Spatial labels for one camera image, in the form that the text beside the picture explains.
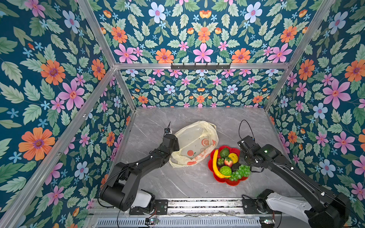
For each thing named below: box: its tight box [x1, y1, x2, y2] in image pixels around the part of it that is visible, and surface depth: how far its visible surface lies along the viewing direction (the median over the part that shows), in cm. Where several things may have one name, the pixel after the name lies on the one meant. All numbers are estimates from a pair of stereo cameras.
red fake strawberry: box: [223, 157, 234, 168], surface depth 84 cm
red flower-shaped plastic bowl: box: [208, 145, 249, 186], surface depth 82 cm
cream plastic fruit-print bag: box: [169, 120, 220, 169], surface depth 95 cm
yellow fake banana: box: [212, 149, 231, 179], surface depth 85 cm
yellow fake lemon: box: [228, 152, 239, 164], surface depth 88 cm
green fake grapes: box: [228, 164, 251, 182], surface depth 79 cm
